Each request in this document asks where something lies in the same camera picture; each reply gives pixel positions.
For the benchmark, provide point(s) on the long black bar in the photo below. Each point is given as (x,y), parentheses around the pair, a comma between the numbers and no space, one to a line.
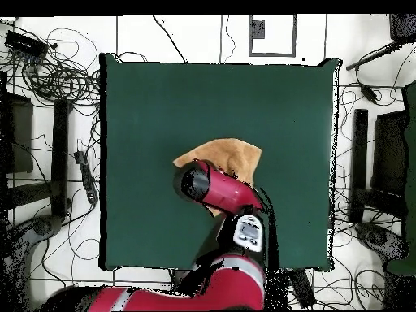
(60,156)
(360,146)

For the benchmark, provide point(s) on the black tripod rod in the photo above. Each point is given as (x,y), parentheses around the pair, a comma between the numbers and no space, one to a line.
(373,56)

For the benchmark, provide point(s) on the black speckled box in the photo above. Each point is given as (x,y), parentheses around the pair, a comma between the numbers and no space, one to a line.
(403,27)

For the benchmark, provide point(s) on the black chair base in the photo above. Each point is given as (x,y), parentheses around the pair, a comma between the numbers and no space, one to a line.
(44,227)
(377,237)

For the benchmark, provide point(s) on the black oblong box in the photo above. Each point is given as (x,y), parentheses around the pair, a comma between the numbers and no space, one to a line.
(302,287)

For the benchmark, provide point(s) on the dark green table cloth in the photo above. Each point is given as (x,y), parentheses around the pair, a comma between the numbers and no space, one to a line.
(146,113)

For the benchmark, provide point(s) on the small black power strip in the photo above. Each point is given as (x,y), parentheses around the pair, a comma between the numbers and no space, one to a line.
(86,175)

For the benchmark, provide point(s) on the black power adapter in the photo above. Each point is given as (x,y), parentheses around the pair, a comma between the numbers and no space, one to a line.
(369,93)

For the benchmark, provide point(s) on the black flat box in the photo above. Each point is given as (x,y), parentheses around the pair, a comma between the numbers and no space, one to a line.
(390,152)
(19,136)

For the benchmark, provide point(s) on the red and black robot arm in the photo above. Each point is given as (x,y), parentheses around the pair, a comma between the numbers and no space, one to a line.
(227,286)

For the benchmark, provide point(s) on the orange terry towel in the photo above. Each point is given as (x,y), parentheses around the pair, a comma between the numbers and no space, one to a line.
(227,152)

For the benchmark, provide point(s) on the grey square frame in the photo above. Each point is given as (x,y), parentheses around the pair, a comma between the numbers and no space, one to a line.
(250,45)

